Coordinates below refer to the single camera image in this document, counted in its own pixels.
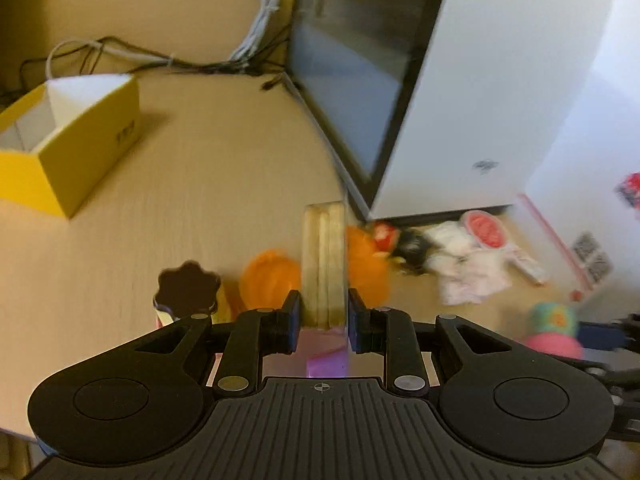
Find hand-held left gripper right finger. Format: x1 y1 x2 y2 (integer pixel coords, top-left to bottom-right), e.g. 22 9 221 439
347 287 507 401

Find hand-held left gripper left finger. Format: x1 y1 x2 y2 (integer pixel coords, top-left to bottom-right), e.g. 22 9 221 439
135 290 304 401

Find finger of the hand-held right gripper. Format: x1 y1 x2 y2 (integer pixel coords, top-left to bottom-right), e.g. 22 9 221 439
579 322 627 352

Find orange ball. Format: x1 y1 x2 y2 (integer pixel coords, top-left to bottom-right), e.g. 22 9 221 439
238 248 304 312

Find pink and green ball toy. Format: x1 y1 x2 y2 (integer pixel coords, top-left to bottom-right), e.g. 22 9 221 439
524 301 585 360

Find wooden toy with purple base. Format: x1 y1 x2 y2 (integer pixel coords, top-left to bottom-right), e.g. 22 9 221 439
299 201 351 379

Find red black white plush toy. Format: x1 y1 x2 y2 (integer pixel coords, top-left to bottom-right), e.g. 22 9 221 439
371 220 437 277

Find jar with brown flower lid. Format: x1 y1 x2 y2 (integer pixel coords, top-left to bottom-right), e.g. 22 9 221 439
153 260 224 330

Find red round white-rimmed paddle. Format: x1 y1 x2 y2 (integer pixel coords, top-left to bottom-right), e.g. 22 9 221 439
459 209 549 288

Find white box with red stripe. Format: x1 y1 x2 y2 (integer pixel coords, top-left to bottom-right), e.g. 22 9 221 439
516 45 640 307

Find yellow cardboard box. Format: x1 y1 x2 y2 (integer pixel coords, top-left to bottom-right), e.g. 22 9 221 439
0 73 141 220

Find black cables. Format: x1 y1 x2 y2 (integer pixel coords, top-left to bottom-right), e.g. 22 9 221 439
19 35 301 93

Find bundled white cable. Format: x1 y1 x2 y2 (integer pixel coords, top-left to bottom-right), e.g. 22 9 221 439
229 0 284 62

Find looped white cable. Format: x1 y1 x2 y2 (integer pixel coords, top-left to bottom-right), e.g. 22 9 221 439
46 39 175 81

